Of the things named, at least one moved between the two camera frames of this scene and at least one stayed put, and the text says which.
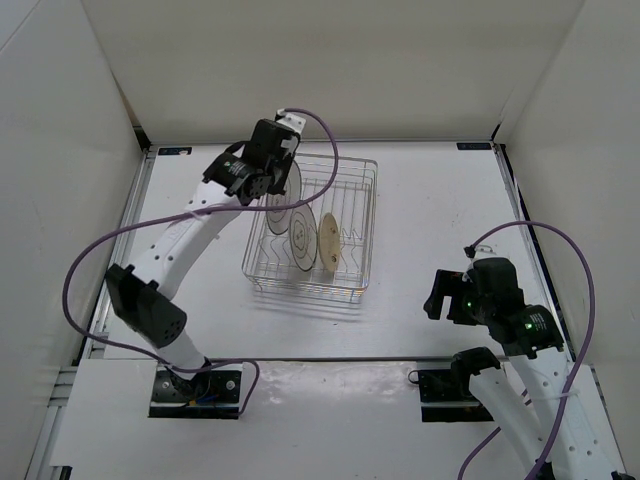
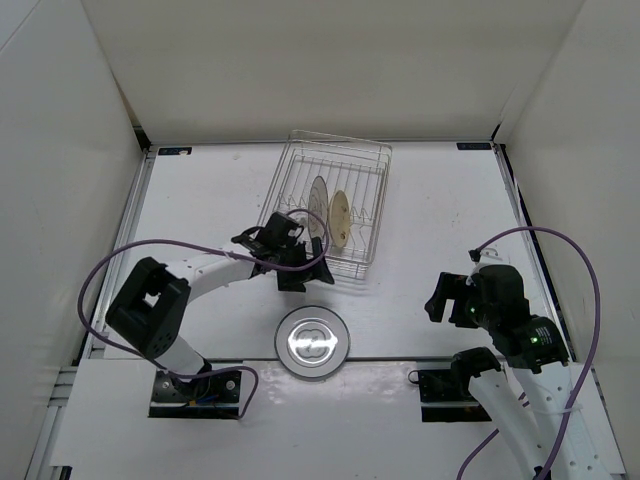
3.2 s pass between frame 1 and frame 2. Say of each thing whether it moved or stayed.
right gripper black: stayed
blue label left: stayed
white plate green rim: moved
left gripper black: moved
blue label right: stayed
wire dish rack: moved
